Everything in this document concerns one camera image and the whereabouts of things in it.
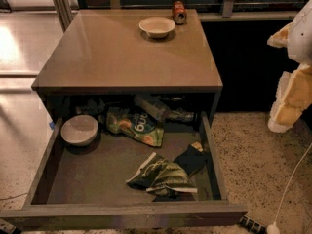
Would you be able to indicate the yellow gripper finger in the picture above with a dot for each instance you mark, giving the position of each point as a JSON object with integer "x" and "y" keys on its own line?
{"x": 280, "y": 38}
{"x": 293, "y": 96}

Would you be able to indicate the drawer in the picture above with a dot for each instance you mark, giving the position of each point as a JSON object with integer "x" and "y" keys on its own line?
{"x": 77, "y": 188}

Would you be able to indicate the brown drawer cabinet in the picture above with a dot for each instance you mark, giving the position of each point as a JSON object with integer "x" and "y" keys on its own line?
{"x": 105, "y": 52}

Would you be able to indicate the green chip bag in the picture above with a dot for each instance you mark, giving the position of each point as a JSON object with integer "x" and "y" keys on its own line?
{"x": 135, "y": 124}

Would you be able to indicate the black power strip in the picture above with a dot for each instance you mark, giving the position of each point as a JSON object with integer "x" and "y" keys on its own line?
{"x": 252, "y": 225}

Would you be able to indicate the black snack bag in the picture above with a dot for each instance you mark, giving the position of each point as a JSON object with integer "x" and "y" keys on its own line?
{"x": 192, "y": 159}

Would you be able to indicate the grey bowl in drawer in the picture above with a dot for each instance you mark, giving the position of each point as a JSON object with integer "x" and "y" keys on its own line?
{"x": 79, "y": 130}

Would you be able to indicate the plastic bottle in drawer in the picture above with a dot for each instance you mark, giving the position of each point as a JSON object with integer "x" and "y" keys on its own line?
{"x": 160, "y": 111}

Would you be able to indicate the green striped snack bag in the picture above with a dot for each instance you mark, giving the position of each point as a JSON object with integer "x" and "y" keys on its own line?
{"x": 160, "y": 177}

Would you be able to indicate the white bowl on cabinet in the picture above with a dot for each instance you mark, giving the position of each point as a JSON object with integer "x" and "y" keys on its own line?
{"x": 157, "y": 27}

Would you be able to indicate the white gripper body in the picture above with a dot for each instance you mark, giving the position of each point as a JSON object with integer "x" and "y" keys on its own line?
{"x": 301, "y": 39}

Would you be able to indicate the orange soda can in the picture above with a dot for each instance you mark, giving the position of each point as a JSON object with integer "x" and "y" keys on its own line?
{"x": 179, "y": 13}

